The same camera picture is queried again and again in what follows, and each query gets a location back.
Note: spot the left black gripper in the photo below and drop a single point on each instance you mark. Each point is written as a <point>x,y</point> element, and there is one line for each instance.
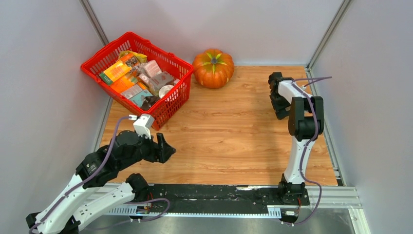
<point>161,151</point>

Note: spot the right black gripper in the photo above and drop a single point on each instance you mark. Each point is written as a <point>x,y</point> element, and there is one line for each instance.
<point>280,111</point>

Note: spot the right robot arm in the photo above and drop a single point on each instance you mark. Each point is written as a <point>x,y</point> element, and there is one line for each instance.
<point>305,123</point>

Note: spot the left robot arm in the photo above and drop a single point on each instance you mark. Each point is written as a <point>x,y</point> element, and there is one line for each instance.
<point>70,214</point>

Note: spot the teal box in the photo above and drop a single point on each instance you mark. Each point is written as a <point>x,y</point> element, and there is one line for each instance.
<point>139,98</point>

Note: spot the grey pink box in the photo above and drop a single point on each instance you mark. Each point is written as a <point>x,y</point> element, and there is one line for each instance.
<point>160,80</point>

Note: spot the orange snack box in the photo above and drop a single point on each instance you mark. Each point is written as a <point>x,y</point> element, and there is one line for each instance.
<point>118,69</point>

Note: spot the white tape roll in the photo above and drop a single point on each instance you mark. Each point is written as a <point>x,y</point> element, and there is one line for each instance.
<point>164,90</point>

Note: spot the red plastic shopping basket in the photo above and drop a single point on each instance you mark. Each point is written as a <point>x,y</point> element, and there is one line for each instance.
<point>167,106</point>

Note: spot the orange pumpkin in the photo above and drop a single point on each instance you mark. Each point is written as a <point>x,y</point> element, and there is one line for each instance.
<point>213,68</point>

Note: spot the yellow snack bag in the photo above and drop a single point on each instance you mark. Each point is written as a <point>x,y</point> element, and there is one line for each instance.
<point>140,57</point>

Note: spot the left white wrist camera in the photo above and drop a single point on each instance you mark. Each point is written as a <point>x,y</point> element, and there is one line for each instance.
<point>142,124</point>

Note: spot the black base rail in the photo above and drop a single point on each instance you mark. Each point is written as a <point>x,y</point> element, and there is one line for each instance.
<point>217,199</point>

